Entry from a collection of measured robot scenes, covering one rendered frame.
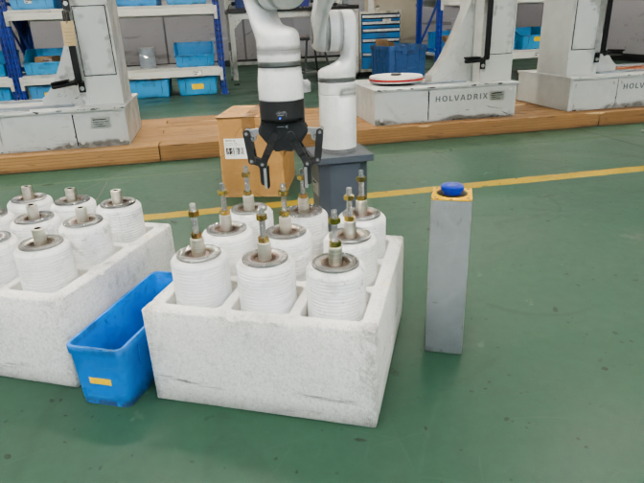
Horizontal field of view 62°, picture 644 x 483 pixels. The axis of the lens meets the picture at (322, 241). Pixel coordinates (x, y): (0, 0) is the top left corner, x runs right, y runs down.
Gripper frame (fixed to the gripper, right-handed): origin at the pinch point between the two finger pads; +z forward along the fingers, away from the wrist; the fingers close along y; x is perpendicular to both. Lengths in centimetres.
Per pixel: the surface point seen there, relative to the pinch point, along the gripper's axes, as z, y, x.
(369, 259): 12.8, 14.3, -6.1
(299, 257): 13.1, 2.0, -4.2
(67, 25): -26, -114, 165
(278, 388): 29.1, -1.0, -20.4
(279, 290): 13.5, -0.3, -16.0
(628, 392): 35, 58, -15
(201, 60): 10, -125, 435
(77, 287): 17.1, -38.3, -6.9
